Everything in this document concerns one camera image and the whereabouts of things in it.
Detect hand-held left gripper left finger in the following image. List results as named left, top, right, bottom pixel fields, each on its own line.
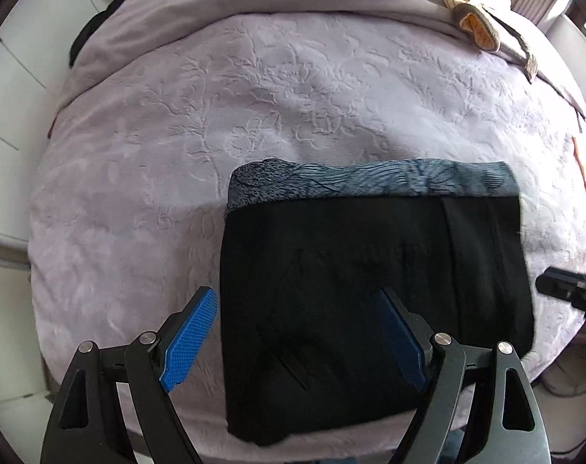
left=41, top=287, right=219, bottom=464

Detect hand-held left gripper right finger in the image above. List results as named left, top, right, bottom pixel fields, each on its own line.
left=379, top=287, right=548, bottom=464

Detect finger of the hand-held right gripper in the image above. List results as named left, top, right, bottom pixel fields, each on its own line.
left=535, top=267, right=586, bottom=311

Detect black pants with grey lining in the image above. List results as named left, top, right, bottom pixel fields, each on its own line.
left=220, top=157, right=536, bottom=448

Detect lavender embossed blanket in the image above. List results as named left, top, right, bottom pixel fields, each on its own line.
left=26, top=10, right=586, bottom=464

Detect orange beige patterned cloth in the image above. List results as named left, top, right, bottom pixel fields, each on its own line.
left=409, top=0, right=540, bottom=83

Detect white wardrobe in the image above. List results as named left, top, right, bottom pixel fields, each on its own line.
left=0, top=0, right=149, bottom=271

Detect black object beside bed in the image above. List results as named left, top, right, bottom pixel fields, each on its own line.
left=70, top=0, right=126, bottom=69

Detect floor cable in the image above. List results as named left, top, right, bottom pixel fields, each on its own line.
left=539, top=360, right=586, bottom=397

